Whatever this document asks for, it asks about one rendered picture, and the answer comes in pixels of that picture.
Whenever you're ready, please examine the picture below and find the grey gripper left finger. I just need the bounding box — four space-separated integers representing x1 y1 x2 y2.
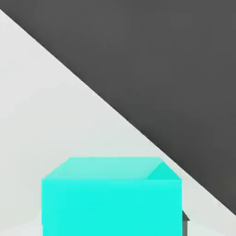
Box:
17 212 44 236

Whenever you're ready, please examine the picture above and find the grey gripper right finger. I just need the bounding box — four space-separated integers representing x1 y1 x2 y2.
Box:
182 210 220 236

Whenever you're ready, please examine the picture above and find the small cyan cube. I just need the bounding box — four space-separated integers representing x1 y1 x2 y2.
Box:
41 156 183 236

